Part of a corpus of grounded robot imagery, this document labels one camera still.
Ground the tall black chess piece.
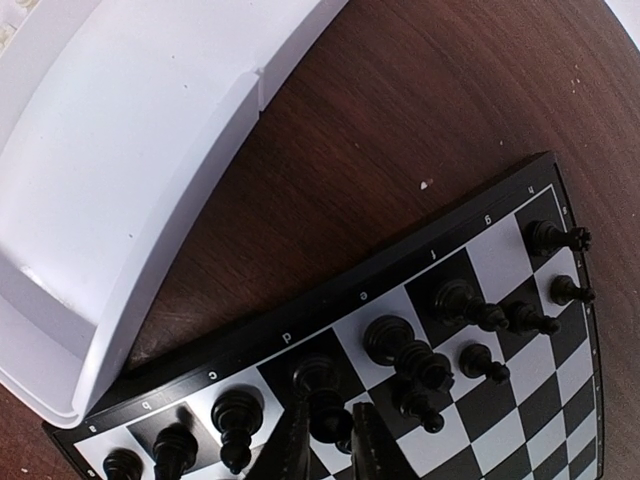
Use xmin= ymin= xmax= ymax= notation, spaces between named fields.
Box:
xmin=363 ymin=315 xmax=455 ymax=393

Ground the black rook corner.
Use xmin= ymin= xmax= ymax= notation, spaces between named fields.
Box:
xmin=526 ymin=220 xmax=592 ymax=257

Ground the white compartment tray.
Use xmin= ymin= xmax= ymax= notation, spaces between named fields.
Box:
xmin=1 ymin=0 xmax=343 ymax=429

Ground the black queen chess piece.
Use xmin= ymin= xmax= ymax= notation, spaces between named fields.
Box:
xmin=292 ymin=353 xmax=353 ymax=444

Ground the black chess piece corner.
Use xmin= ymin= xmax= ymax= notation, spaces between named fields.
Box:
xmin=103 ymin=449 xmax=144 ymax=480

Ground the white chess piece pile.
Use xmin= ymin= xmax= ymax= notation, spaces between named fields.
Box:
xmin=0 ymin=0 xmax=38 ymax=51

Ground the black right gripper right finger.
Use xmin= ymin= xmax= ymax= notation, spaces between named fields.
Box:
xmin=351 ymin=402 xmax=415 ymax=479

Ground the black silver chessboard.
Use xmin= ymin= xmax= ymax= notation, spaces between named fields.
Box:
xmin=45 ymin=152 xmax=604 ymax=479

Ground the black bishop chess piece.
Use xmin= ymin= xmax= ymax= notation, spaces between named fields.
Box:
xmin=430 ymin=279 xmax=509 ymax=332

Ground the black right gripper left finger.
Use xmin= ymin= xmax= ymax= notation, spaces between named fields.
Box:
xmin=246 ymin=402 xmax=311 ymax=480

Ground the black pawn file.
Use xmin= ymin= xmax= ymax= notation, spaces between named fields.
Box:
xmin=335 ymin=439 xmax=352 ymax=455
xmin=394 ymin=389 xmax=445 ymax=434
xmin=459 ymin=343 xmax=510 ymax=385

